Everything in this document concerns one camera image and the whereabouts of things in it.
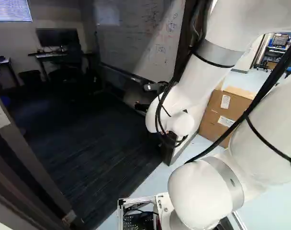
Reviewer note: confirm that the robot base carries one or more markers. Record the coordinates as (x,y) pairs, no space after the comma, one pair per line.
(136,206)

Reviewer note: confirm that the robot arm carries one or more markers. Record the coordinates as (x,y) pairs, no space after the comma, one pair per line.
(267,143)

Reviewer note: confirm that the black whiteboard eraser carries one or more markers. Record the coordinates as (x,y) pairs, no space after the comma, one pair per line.
(150,87)

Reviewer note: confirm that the brown cardboard box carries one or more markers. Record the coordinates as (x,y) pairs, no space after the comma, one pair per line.
(215,119)

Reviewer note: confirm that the whiteboard with metal tray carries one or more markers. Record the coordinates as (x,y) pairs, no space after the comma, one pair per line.
(136,36)

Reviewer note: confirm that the black office chair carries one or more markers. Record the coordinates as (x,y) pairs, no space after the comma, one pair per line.
(71,64)

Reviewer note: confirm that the dark desk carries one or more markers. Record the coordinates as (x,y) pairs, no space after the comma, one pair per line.
(45,54)

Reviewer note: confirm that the black monitor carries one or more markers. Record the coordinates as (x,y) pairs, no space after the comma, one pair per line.
(57,37)

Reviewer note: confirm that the window blind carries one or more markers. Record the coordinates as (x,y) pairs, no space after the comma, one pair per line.
(11,9)

